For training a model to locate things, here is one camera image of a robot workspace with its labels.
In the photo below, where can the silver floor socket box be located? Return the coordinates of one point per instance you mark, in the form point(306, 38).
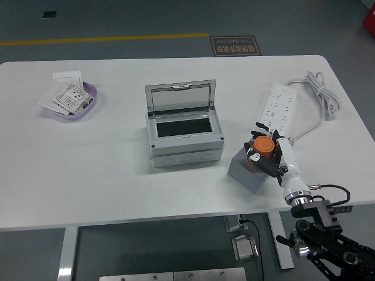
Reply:
point(244, 248)

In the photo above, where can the socket panel in printed wrap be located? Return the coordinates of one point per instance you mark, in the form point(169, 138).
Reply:
point(72, 98)

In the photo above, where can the white power strip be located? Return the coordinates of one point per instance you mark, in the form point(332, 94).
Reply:
point(279, 105)

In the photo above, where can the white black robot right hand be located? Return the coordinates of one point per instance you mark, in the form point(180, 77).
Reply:
point(290, 164)

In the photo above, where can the orange cylinder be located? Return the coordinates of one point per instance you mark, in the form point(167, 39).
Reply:
point(263, 145)

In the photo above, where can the grey cube with round hole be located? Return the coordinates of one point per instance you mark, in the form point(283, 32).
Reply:
point(243, 175)

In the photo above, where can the white table leg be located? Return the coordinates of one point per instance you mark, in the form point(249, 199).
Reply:
point(282, 251)
point(68, 251)

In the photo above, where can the white flat packet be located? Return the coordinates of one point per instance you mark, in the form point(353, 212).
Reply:
point(48, 98)

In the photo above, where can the dark floor hatch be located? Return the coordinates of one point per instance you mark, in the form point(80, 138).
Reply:
point(49, 14)

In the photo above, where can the transparent hinged box lid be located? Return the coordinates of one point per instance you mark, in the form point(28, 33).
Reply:
point(180, 98)

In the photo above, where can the grey plastic junction box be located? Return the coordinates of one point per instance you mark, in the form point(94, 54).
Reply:
point(184, 146)

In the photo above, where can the white wall switch plate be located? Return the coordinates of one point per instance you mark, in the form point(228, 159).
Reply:
point(66, 77)

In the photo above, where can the brown floor sign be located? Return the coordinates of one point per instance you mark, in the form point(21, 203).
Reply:
point(234, 46)

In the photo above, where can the silver metal bracket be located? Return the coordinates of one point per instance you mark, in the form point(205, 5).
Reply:
point(233, 224)

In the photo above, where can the purple plastic tray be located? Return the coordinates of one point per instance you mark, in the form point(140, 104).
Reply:
point(89, 99)

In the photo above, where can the red object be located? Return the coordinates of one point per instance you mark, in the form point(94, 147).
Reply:
point(369, 19)

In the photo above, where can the grey metal plate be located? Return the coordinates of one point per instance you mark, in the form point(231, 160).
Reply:
point(136, 277)
point(209, 275)

